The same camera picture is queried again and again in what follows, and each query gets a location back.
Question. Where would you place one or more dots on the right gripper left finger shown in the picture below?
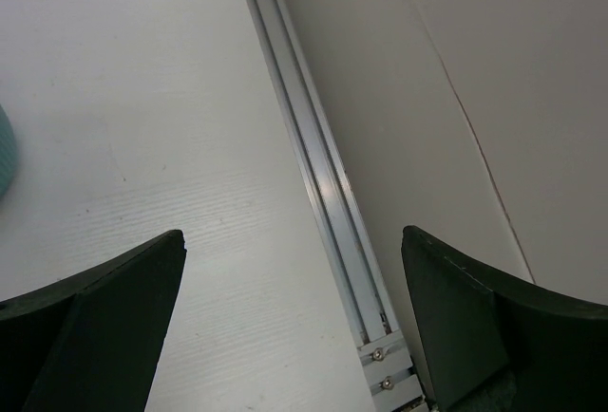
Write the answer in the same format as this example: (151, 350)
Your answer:
(92, 341)

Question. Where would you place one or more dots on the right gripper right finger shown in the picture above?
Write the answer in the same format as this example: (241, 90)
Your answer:
(494, 342)

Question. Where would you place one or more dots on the teal round divided container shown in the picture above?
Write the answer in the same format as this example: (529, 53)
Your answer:
(8, 153)

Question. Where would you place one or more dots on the aluminium rail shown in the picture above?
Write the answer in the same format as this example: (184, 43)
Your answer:
(381, 346)

